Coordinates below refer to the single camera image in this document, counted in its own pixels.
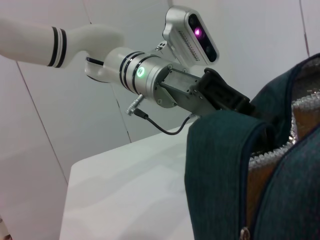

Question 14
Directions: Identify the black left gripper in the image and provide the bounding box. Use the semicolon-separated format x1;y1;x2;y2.
155;66;264;120

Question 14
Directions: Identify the white cabinet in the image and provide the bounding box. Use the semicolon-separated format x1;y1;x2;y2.
0;0;176;240

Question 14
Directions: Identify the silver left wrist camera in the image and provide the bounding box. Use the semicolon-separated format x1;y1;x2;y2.
161;5;220;67

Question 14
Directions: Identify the grey left gripper cable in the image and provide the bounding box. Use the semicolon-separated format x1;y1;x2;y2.
134;109;202;136

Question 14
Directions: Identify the dark blue insulated lunch bag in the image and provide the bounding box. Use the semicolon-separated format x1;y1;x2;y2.
184;52;320;240

